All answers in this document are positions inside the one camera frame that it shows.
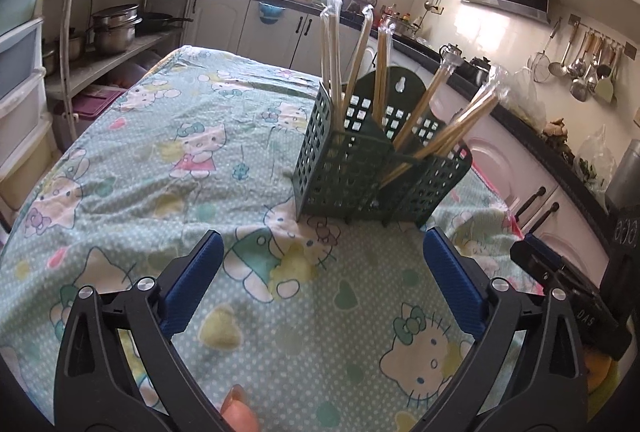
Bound hanging steel ladle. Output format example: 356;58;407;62
548;23;579;78

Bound bamboo chopstick pair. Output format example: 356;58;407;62
412;80;508;160
393;63;457;151
393;72;506;160
343;5;374;112
372;18;394;126
320;0;344;131

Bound hanging strainer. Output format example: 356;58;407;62
527;18;562;84

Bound dark green utensil holder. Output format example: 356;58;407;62
293;66;473;227

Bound left hand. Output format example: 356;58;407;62
220;384;260;432

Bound steel stock pot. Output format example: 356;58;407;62
91;4;141;56

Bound black frying pan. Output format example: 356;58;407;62
136;12;192;34

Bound black kettle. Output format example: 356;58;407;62
439;44;464;68

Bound green hanging spatula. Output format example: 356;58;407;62
594;46;624;103

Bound right hand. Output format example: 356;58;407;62
584;348;618;394

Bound white lower cabinets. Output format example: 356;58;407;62
182;0;614;273

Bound grey rice cooker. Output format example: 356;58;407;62
605;139;640;213

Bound plastic drawer unit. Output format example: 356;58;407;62
1;0;58;223

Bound hello kitty tablecloth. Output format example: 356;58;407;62
0;44;547;432

